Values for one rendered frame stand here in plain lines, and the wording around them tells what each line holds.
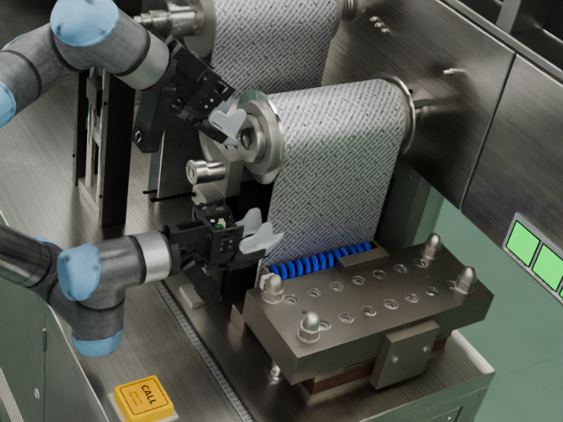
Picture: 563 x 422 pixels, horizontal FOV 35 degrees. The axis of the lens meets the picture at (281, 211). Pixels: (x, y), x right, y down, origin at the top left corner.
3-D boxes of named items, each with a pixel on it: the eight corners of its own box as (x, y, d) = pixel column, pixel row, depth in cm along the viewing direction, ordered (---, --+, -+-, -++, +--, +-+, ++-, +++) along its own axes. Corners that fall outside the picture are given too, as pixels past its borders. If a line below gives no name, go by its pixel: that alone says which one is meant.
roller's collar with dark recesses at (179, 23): (153, 28, 149) (157, -8, 146) (186, 25, 152) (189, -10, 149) (169, 45, 145) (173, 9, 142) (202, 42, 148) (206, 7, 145)
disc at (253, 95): (229, 152, 146) (240, 72, 138) (231, 151, 146) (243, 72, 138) (273, 203, 136) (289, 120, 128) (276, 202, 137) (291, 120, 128)
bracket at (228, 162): (177, 291, 158) (194, 148, 140) (209, 283, 161) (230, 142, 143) (188, 310, 155) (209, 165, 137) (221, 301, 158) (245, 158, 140)
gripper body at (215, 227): (249, 226, 133) (177, 242, 127) (241, 269, 138) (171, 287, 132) (226, 197, 138) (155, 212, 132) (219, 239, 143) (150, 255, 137)
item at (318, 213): (256, 271, 147) (274, 181, 136) (369, 242, 159) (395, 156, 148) (258, 273, 147) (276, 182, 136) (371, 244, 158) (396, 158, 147)
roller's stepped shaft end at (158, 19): (125, 27, 145) (126, 8, 143) (158, 23, 147) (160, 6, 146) (132, 35, 142) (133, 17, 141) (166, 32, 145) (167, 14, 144)
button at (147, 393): (112, 397, 136) (113, 386, 135) (154, 383, 140) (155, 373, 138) (130, 430, 132) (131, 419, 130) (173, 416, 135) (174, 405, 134)
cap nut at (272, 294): (256, 292, 141) (260, 271, 139) (276, 287, 143) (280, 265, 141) (267, 307, 139) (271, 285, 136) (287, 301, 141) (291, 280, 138)
